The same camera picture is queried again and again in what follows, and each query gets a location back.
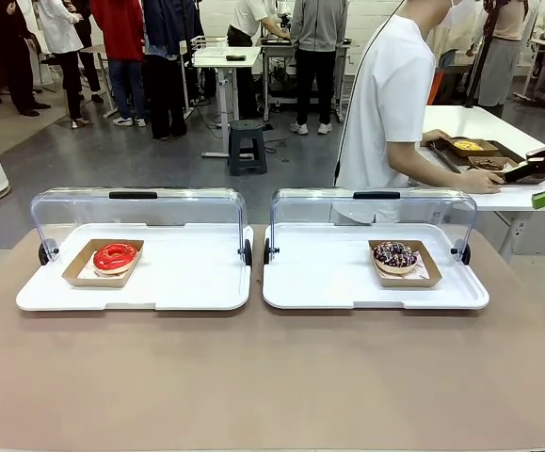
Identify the brown cardboard donut box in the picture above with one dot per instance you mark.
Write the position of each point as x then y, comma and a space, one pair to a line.
509, 162
408, 283
469, 153
112, 281

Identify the plain chocolate glazed donut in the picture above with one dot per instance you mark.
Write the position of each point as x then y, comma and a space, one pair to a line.
488, 165

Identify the yellow glazed donut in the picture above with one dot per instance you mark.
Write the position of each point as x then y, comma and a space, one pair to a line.
465, 145

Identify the dark brown serving tray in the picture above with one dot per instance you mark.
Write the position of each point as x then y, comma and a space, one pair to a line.
446, 159

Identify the person's right forearm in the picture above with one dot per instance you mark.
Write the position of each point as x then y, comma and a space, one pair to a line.
437, 174

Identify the person in grey skirt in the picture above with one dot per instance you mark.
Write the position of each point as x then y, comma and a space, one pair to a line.
493, 70

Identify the person in black clothes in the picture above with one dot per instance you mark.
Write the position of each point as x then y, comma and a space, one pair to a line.
13, 56

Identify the red glazed donut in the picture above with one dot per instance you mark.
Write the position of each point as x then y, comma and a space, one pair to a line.
105, 259

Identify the person in white coat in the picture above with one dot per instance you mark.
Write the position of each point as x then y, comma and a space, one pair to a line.
60, 37

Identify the chocolate donut with sprinkles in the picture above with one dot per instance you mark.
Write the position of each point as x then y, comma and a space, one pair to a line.
385, 261

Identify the person in white t-shirt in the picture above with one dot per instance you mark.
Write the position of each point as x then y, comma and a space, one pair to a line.
385, 85

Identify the person in red top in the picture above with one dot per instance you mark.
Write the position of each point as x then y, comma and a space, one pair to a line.
117, 33

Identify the person in navy jacket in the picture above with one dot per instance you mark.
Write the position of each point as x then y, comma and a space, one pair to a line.
166, 61

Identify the person in grey hoodie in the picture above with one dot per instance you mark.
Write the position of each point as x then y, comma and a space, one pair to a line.
319, 28

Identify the person in white shirt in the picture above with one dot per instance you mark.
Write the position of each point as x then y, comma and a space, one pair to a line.
253, 19

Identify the person's right hand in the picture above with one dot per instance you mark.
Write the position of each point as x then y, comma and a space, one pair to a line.
486, 181

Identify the person's left hand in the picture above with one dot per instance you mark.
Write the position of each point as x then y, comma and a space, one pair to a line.
434, 137

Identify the large white table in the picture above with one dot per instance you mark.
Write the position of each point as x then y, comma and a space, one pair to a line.
488, 122

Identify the black clamped pole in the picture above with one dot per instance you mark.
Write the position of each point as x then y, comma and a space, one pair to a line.
469, 104

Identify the clear plastic display lid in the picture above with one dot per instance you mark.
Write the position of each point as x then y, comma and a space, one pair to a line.
394, 209
88, 207

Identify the orange hanging trousers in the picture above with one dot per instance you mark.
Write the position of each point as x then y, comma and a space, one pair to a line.
436, 87

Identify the white printed paper liner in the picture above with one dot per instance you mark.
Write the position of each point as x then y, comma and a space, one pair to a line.
88, 272
423, 270

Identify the beige hanging garment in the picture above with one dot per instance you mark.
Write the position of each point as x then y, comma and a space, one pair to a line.
460, 33

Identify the grey metal workbench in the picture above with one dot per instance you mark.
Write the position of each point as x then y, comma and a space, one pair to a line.
348, 70

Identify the white plastic display tray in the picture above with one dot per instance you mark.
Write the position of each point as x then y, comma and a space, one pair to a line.
328, 287
182, 296

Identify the white standing desk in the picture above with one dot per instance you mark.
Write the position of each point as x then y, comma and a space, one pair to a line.
215, 59

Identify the dark grey step stool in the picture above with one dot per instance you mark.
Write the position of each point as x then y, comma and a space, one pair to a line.
247, 148

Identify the small black device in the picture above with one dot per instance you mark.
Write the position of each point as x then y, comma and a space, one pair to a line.
234, 58

